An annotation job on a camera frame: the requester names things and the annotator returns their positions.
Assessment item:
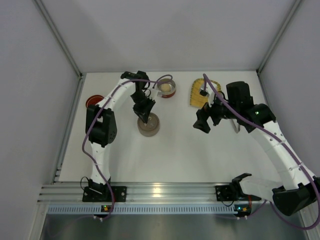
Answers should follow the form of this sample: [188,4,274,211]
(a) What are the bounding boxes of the brown round lid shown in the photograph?
[137,112,160,128]

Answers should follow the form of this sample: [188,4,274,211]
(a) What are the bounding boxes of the tan steel lunch bowl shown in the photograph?
[138,125,160,137]

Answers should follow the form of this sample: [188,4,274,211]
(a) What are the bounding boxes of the white round bun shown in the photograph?
[159,83,171,93]

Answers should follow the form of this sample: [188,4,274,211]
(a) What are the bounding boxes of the steel food tongs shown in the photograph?
[230,119,241,134]

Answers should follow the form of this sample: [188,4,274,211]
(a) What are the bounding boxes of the red round lid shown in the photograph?
[85,94,104,108]

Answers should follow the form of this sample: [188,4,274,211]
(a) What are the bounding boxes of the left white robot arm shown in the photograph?
[82,71,156,203]

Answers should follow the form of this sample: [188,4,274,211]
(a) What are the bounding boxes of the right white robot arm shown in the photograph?
[193,81,320,216]

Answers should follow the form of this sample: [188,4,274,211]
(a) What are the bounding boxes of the red steel lunch bowl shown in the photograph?
[156,78,176,98]

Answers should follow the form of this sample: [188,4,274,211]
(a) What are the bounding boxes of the bamboo woven tray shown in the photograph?
[189,78,208,109]

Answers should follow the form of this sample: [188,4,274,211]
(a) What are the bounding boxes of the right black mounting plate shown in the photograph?
[215,184,236,202]

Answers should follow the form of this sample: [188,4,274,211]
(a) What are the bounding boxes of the black mounting plate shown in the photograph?
[215,184,236,202]
[82,185,127,203]

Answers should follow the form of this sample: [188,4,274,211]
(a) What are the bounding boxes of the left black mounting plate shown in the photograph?
[82,185,127,203]

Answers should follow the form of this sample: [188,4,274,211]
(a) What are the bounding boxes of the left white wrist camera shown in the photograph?
[148,88,161,100]

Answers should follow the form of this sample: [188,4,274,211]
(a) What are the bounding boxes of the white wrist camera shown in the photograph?
[198,83,216,107]
[148,88,161,100]

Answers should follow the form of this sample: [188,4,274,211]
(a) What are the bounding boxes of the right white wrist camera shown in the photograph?
[198,83,216,107]

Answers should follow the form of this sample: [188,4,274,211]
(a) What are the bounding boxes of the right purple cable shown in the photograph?
[202,73,320,230]

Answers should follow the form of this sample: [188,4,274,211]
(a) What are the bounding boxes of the purple cable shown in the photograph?
[202,73,320,230]
[81,74,175,221]

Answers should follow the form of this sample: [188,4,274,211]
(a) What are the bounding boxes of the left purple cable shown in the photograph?
[81,74,175,221]

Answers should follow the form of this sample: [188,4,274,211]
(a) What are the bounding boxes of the right aluminium frame post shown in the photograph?
[256,0,305,83]

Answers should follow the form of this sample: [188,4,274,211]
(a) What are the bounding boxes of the aluminium frame post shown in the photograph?
[32,0,85,106]
[256,0,305,83]

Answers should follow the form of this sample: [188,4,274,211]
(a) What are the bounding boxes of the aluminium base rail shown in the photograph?
[37,181,310,203]

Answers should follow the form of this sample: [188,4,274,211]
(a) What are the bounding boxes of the left aluminium frame post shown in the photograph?
[32,0,85,106]

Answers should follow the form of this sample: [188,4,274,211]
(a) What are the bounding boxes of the grey slotted cable duct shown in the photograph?
[47,203,240,215]

